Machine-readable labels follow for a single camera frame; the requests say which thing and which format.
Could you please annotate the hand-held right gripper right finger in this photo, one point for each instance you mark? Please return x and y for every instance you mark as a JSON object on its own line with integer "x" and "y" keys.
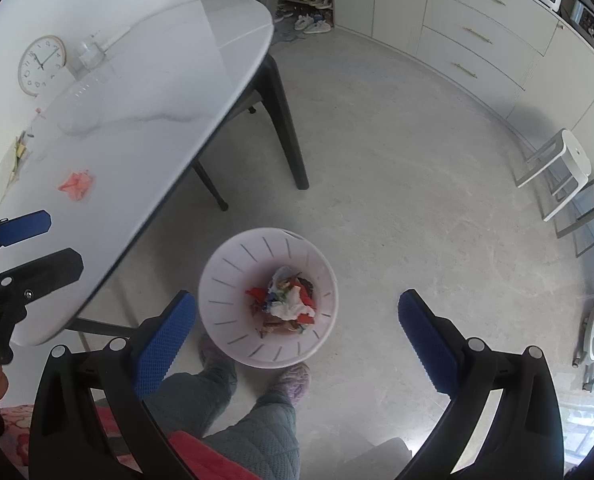
{"x": 427, "y": 345}

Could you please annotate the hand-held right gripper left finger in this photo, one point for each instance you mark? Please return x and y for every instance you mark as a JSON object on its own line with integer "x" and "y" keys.
{"x": 164, "y": 345}

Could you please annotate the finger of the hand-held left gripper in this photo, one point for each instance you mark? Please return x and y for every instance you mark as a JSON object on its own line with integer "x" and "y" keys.
{"x": 52, "y": 270}
{"x": 24, "y": 228}

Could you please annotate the white slotted trash bin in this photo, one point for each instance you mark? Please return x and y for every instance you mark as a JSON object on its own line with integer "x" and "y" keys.
{"x": 227, "y": 270}

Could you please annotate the purple slipper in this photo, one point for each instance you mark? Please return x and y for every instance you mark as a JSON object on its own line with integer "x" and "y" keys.
{"x": 214, "y": 355}
{"x": 292, "y": 385}

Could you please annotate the beige notepad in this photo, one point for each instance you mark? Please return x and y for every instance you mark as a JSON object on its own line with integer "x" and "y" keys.
{"x": 7, "y": 170}

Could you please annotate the person's left leg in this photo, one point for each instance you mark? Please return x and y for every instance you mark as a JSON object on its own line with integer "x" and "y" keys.
{"x": 192, "y": 400}

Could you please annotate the person's leg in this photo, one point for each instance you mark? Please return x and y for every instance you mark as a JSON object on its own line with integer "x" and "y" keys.
{"x": 192, "y": 400}
{"x": 262, "y": 440}

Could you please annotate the small red paper scrap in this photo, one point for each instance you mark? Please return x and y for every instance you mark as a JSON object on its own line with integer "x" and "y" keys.
{"x": 77, "y": 185}

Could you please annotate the gold binder clip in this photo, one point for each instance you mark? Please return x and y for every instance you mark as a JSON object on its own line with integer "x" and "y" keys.
{"x": 21, "y": 147}

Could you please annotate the pink patterned cloth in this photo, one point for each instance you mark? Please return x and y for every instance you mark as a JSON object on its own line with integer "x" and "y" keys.
{"x": 14, "y": 425}

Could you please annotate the red jacket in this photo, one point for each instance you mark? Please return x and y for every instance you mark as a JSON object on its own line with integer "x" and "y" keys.
{"x": 202, "y": 455}

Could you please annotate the clear plastic cup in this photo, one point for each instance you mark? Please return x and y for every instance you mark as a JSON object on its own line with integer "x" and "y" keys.
{"x": 79, "y": 110}

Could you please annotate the person's right leg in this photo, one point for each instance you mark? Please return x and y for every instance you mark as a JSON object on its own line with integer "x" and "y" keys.
{"x": 262, "y": 440}

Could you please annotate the black table leg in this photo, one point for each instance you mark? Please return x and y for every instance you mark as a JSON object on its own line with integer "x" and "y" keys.
{"x": 209, "y": 185}
{"x": 284, "y": 125}

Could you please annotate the clear glass jar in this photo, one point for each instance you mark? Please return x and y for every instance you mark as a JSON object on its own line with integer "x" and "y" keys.
{"x": 91, "y": 55}

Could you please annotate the white stool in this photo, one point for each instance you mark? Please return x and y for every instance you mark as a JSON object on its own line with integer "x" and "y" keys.
{"x": 574, "y": 152}

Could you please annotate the white drawer cabinet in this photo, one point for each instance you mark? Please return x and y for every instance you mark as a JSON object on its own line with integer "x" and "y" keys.
{"x": 477, "y": 35}

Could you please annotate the white sneaker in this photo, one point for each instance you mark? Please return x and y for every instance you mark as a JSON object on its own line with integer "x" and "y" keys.
{"x": 304, "y": 22}
{"x": 319, "y": 27}

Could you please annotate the silver countertop appliance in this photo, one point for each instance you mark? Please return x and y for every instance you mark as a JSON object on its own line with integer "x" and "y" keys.
{"x": 584, "y": 17}

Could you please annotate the round white wall clock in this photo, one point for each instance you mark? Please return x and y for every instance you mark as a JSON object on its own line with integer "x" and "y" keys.
{"x": 41, "y": 65}

